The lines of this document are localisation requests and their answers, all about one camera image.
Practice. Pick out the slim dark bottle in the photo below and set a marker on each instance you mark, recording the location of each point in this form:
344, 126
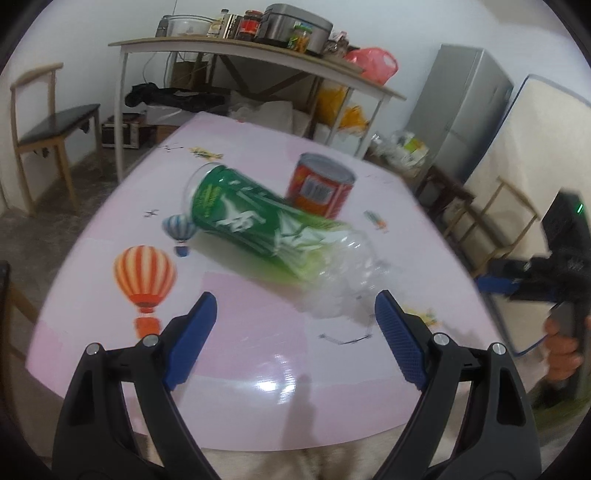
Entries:
235, 26

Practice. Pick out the pickle jar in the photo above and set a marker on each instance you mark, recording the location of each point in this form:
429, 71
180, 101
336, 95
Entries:
300, 39

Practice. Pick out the small glass jar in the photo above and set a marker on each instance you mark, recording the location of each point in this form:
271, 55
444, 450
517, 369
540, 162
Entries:
330, 47

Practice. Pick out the black cloth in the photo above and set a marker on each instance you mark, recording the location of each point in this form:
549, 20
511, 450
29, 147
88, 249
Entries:
161, 94

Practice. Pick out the white mattress with blue edging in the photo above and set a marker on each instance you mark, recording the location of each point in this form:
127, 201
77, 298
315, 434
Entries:
521, 138

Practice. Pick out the red plastic bag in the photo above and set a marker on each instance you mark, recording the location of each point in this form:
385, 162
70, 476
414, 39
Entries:
374, 64

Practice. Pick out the silver refrigerator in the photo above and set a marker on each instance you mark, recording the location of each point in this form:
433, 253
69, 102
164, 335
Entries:
457, 106

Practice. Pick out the glass bowl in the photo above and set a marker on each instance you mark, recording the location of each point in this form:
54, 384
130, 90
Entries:
184, 25

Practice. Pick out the red sauce jar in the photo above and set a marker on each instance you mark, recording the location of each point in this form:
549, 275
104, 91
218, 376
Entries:
249, 27

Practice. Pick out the dark sauce bottle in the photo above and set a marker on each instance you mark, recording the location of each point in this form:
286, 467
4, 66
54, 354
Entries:
342, 44

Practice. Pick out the steel rice cooker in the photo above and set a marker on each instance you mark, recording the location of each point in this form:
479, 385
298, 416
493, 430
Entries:
286, 23

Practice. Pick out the dark wooden stool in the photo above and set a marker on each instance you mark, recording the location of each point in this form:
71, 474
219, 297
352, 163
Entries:
445, 182

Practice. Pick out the red tin can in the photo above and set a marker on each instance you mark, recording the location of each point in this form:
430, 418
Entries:
318, 189

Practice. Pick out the light wooden chair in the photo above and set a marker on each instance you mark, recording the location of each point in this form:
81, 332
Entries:
60, 122
508, 194

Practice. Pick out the white cushion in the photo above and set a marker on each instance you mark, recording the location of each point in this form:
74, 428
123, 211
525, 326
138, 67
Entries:
268, 113

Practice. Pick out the white plastic bags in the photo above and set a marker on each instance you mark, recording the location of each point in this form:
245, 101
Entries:
406, 147

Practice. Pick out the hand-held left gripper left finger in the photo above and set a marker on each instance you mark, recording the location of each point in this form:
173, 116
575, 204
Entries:
194, 341

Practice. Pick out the green label plastic bottle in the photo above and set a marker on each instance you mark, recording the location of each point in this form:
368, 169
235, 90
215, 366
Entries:
240, 217

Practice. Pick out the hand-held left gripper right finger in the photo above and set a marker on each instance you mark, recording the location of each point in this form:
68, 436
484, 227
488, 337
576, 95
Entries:
401, 341

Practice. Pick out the yellow plastic bag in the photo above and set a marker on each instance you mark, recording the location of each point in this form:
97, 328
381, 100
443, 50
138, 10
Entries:
332, 104
358, 120

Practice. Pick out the person's right hand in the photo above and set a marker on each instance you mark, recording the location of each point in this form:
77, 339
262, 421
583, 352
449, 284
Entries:
563, 360

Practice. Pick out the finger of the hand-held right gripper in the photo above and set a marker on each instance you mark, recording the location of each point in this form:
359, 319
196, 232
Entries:
498, 284

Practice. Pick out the white side table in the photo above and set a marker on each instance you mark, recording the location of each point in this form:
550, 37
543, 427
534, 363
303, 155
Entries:
231, 46

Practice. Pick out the brown cardboard box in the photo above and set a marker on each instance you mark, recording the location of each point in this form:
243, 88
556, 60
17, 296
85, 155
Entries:
184, 74

